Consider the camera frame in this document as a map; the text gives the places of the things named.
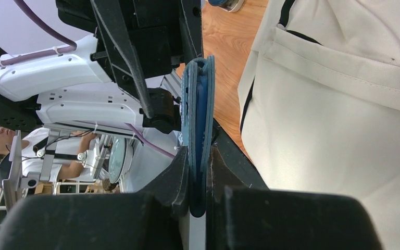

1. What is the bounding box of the dark blue leaf dish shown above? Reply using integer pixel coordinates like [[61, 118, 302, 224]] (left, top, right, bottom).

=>
[[208, 0, 245, 13]]

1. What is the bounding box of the small blue wallet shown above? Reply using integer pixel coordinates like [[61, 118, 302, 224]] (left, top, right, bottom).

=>
[[180, 55, 216, 218]]

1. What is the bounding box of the seated person white shirt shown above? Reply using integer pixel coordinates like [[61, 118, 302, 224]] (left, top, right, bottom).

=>
[[0, 126, 96, 182]]

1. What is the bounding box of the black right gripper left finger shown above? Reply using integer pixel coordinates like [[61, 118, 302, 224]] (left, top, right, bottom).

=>
[[0, 148, 188, 249]]

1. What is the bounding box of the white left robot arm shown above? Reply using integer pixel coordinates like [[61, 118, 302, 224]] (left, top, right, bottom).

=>
[[0, 1, 203, 134]]

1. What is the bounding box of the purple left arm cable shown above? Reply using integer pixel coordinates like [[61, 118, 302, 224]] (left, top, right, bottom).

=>
[[0, 0, 177, 160]]

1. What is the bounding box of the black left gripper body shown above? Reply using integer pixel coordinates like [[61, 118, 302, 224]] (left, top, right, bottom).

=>
[[55, 0, 187, 135]]

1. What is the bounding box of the beige canvas backpack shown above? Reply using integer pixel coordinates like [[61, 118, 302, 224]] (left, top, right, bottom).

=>
[[238, 1, 400, 249]]

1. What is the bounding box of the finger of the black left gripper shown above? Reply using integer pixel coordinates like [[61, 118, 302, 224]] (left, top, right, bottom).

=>
[[179, 0, 204, 64], [91, 1, 154, 118]]

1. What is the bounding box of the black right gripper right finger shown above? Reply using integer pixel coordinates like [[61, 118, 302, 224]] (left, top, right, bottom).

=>
[[206, 122, 382, 249]]

